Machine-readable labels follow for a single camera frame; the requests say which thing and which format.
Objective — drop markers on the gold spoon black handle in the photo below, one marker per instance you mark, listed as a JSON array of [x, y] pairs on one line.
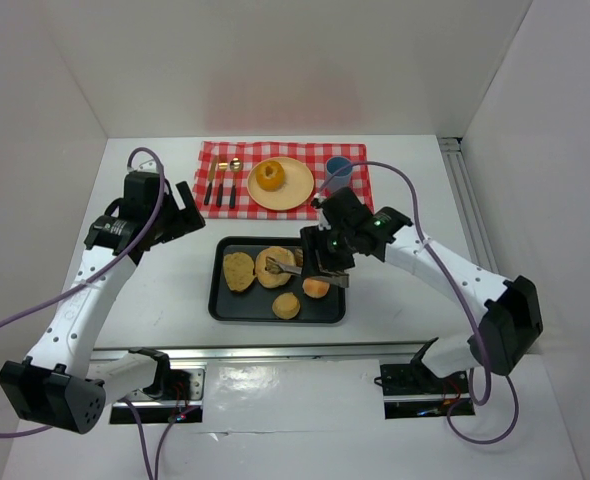
[[236, 167]]

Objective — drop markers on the orange glazed donut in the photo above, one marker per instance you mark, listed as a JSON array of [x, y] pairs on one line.
[[270, 175]]

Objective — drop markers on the small tan muffin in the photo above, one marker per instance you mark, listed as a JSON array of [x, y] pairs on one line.
[[286, 306]]

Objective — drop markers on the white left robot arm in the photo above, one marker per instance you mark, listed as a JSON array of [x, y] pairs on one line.
[[56, 384]]

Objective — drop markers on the blue cup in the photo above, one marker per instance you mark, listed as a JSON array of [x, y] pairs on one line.
[[338, 173]]

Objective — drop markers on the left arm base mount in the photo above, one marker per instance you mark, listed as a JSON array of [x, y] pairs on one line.
[[181, 400]]

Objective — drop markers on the beige round plate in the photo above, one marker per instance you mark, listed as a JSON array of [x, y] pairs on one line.
[[295, 190]]

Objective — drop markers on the black baking tray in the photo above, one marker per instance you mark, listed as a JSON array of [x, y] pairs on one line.
[[254, 305]]

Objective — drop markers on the red checkered cloth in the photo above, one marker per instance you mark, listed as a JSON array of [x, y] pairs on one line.
[[313, 155]]

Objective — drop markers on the gold knife black handle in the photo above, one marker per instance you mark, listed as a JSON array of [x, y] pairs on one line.
[[210, 179]]

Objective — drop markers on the flat seeded bread slice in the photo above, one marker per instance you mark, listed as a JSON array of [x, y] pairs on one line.
[[239, 271]]

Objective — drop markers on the large pale bagel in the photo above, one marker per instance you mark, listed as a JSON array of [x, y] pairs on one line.
[[270, 280]]

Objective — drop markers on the metal tongs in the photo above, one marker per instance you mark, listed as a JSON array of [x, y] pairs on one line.
[[339, 279]]

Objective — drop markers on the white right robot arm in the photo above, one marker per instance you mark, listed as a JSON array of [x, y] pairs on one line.
[[397, 242]]

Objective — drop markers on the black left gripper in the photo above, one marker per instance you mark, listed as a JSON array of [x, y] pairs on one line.
[[179, 216]]

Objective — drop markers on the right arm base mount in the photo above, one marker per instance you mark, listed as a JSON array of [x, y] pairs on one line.
[[411, 390]]

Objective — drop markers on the aluminium front rail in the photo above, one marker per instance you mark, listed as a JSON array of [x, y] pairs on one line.
[[292, 352]]

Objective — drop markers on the gold fork black handle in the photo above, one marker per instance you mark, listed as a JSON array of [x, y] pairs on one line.
[[222, 169]]

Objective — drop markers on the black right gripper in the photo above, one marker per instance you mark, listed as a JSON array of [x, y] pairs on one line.
[[318, 252]]

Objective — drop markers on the small round bun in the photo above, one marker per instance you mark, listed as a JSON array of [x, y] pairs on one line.
[[315, 289]]

